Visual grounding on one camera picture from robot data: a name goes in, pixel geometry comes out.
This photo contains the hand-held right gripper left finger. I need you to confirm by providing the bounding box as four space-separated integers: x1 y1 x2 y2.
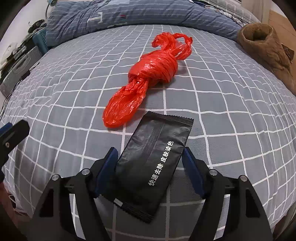
28 147 119 241

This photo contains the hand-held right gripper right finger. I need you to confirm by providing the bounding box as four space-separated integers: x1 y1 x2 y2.
183 147 274 241

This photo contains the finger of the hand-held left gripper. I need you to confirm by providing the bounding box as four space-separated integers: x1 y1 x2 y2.
0 119 30 172
0 123 13 135

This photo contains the black sachet packet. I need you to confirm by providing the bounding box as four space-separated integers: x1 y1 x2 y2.
99 111 194 224

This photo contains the red plastic bag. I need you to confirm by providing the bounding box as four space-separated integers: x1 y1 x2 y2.
102 32 193 128

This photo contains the grey suitcase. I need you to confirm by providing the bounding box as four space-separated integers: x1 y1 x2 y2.
0 46 43 93

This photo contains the blue desk lamp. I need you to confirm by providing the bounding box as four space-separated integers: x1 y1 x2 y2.
45 0 58 19

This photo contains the brown fleece jacket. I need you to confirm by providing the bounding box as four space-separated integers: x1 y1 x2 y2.
236 23 296 93

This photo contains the blue striped duvet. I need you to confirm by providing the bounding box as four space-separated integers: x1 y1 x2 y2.
45 0 242 47

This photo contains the grey checked pillow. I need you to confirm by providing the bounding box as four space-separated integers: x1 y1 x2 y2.
192 0 258 25

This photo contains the wooden headboard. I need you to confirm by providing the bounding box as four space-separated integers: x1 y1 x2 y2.
268 0 296 47

